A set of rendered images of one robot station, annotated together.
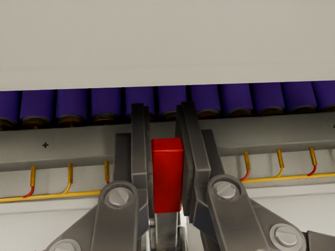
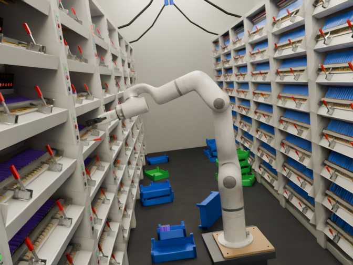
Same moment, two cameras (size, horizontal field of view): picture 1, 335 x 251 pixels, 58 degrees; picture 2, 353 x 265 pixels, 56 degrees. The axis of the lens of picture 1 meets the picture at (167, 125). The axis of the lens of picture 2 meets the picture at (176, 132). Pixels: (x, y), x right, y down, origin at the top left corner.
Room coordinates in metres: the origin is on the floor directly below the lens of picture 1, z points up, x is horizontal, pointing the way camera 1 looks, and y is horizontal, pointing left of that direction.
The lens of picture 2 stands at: (-0.55, 1.72, 1.19)
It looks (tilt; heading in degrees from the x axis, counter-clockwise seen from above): 9 degrees down; 275
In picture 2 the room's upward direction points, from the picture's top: 7 degrees counter-clockwise
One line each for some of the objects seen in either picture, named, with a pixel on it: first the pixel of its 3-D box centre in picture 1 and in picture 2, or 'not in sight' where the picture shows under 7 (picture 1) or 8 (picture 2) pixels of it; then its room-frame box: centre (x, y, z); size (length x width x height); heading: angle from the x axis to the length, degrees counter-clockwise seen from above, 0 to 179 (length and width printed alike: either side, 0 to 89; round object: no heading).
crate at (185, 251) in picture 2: not in sight; (173, 247); (-0.23, -0.43, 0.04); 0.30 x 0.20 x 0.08; 7
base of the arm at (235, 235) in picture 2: not in sight; (234, 223); (-0.64, 0.01, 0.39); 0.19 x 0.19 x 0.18
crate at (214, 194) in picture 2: not in sight; (209, 209); (-0.50, -0.90, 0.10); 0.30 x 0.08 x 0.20; 65
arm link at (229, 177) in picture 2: not in sight; (230, 187); (-0.64, 0.04, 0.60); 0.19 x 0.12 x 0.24; 85
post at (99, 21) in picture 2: not in sight; (108, 125); (0.24, -0.91, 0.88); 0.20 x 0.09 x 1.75; 7
